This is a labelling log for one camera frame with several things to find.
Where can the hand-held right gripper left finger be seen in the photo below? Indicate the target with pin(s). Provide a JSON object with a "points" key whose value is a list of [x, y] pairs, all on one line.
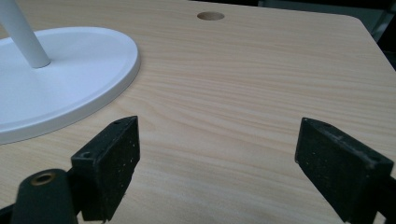
{"points": [[106, 174]]}

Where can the white round lamp stand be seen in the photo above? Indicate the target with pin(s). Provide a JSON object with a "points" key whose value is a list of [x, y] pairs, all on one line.
{"points": [[62, 84]]}

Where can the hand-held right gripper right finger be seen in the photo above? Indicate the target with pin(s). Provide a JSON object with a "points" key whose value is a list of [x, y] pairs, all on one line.
{"points": [[339, 174]]}

